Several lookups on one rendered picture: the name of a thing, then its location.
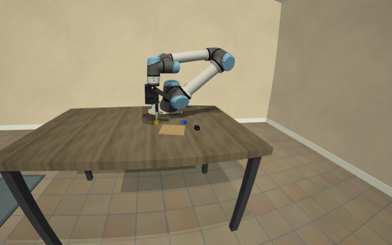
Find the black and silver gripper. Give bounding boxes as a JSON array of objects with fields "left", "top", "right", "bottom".
[{"left": 145, "top": 84, "right": 159, "bottom": 121}]

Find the tan square mat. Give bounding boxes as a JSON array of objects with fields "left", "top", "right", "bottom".
[{"left": 159, "top": 124, "right": 185, "bottom": 136}]

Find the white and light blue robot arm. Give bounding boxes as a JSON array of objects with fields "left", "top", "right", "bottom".
[{"left": 147, "top": 48, "right": 235, "bottom": 112}]

